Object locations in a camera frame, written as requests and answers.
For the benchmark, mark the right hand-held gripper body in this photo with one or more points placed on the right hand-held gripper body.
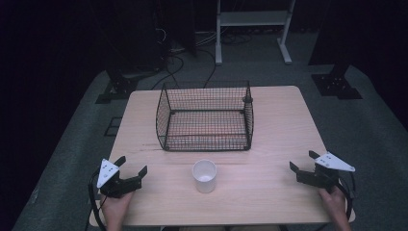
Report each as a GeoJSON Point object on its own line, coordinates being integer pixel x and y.
{"type": "Point", "coordinates": [322, 174]}

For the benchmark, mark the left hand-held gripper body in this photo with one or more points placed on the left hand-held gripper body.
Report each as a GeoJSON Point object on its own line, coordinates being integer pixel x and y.
{"type": "Point", "coordinates": [112, 184]}

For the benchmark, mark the white cup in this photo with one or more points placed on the white cup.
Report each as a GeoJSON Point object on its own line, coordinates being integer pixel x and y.
{"type": "Point", "coordinates": [204, 175]}

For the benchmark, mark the person's left hand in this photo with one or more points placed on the person's left hand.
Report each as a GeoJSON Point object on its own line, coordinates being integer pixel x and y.
{"type": "Point", "coordinates": [116, 205]}

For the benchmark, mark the person's right hand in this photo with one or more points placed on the person's right hand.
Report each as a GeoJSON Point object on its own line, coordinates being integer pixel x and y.
{"type": "Point", "coordinates": [335, 202]}

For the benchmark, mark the black stand base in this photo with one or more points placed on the black stand base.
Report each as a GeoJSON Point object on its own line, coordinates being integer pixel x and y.
{"type": "Point", "coordinates": [120, 86]}
{"type": "Point", "coordinates": [336, 85]}

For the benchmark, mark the black rectangular floor frame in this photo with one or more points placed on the black rectangular floor frame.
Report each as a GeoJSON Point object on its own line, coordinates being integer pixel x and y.
{"type": "Point", "coordinates": [113, 126]}

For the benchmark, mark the white desk frame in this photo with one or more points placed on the white desk frame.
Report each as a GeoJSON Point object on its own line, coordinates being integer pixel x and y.
{"type": "Point", "coordinates": [253, 18]}

